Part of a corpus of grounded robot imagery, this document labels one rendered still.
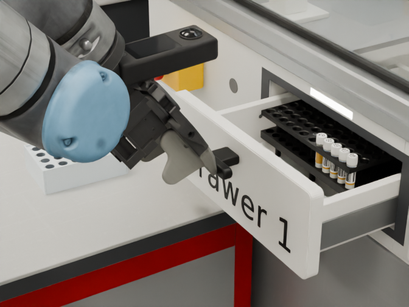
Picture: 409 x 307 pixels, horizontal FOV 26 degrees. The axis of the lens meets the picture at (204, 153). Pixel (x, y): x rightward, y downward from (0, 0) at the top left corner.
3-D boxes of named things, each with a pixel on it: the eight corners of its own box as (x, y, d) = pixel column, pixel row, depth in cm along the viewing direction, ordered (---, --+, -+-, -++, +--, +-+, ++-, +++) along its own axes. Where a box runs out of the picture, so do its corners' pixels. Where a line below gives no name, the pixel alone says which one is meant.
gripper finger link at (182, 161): (184, 203, 98) (133, 150, 93) (221, 165, 99) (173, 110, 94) (195, 214, 96) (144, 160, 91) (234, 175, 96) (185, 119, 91)
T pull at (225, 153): (224, 182, 97) (224, 171, 97) (190, 154, 103) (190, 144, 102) (251, 173, 99) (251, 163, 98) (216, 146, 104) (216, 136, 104)
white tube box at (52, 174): (45, 195, 121) (42, 171, 119) (25, 168, 128) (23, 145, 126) (128, 173, 126) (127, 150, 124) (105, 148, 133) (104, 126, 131)
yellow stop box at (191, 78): (174, 96, 131) (174, 50, 127) (152, 78, 136) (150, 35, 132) (204, 88, 133) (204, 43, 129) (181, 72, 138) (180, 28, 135)
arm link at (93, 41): (72, -17, 86) (109, 7, 80) (99, 14, 89) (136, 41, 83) (17, 36, 85) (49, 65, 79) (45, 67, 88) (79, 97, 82)
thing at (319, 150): (349, 174, 100) (349, 169, 99) (261, 114, 113) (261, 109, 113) (361, 170, 101) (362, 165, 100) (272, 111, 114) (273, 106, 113)
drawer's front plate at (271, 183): (305, 282, 95) (311, 194, 89) (173, 166, 116) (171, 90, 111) (318, 277, 95) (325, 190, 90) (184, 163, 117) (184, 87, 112)
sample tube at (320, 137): (316, 165, 107) (318, 131, 105) (325, 167, 107) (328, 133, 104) (313, 170, 106) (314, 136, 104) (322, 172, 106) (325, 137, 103)
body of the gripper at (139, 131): (103, 144, 96) (34, 74, 88) (159, 89, 97) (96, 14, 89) (136, 175, 90) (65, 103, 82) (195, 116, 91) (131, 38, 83)
